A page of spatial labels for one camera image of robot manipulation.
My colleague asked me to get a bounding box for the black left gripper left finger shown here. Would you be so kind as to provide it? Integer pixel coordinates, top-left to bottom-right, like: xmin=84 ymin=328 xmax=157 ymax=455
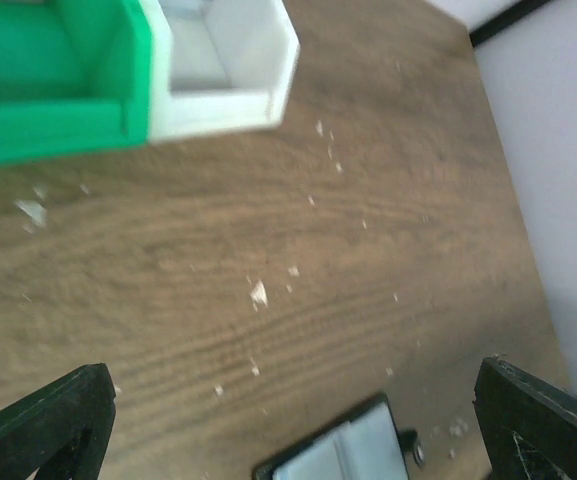
xmin=0 ymin=363 xmax=116 ymax=479

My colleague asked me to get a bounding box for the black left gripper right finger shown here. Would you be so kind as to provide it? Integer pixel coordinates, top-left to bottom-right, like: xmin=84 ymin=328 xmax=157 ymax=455
xmin=473 ymin=357 xmax=577 ymax=479

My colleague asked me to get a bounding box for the black leather card holder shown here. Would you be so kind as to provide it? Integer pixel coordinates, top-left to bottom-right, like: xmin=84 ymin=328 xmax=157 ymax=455
xmin=251 ymin=391 xmax=426 ymax=479

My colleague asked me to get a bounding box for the green double storage bin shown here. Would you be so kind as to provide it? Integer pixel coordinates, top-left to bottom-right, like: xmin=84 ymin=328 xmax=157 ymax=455
xmin=0 ymin=1 xmax=152 ymax=165

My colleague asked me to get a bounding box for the white storage bin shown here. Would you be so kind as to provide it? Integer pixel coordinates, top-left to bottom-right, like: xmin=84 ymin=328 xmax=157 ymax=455
xmin=141 ymin=0 xmax=300 ymax=143

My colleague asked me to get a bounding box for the black frame post right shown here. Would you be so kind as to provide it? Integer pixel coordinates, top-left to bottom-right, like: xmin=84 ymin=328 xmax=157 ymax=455
xmin=469 ymin=0 xmax=553 ymax=48

